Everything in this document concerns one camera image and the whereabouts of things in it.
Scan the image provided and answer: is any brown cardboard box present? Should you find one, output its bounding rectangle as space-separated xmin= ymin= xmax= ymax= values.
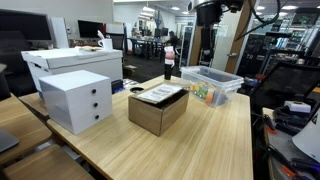
xmin=128 ymin=83 xmax=189 ymax=136

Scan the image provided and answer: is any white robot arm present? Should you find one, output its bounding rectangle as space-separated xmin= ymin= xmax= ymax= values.
xmin=187 ymin=0 xmax=244 ymax=27

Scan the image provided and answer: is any large white storage box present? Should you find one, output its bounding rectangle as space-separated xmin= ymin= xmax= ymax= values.
xmin=21 ymin=48 xmax=123 ymax=97

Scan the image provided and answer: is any black bottle with red-white label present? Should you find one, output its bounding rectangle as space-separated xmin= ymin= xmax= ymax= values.
xmin=164 ymin=46 xmax=175 ymax=80

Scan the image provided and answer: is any orange toy block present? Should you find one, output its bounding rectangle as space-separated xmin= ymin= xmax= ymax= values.
xmin=205 ymin=93 xmax=214 ymax=104

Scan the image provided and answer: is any clear plastic bin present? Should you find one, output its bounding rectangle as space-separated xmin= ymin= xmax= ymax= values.
xmin=181 ymin=66 xmax=244 ymax=107

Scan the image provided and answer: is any white mug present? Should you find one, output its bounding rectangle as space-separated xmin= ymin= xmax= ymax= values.
xmin=97 ymin=30 xmax=113 ymax=52

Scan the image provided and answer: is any white three-drawer cabinet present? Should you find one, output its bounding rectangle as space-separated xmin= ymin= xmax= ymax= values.
xmin=39 ymin=70 xmax=112 ymax=134

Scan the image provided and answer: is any black monitor in background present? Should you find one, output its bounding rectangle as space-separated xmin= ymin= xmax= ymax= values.
xmin=78 ymin=20 xmax=103 ymax=38

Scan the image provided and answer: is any black mesh office chair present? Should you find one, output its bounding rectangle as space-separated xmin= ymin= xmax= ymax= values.
xmin=250 ymin=62 xmax=320 ymax=113

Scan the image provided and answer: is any white device with yellow stripe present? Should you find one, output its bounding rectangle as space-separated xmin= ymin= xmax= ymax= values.
xmin=284 ymin=101 xmax=311 ymax=113

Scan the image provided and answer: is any black computer monitor left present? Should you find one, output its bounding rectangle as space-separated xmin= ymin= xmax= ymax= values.
xmin=0 ymin=9 xmax=54 ymax=48

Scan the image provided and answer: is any wooden side table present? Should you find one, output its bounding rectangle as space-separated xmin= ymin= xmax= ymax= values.
xmin=0 ymin=95 xmax=52 ymax=164

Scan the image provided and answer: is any white paper sheet right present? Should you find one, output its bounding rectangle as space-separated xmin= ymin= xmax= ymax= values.
xmin=292 ymin=110 xmax=320 ymax=163

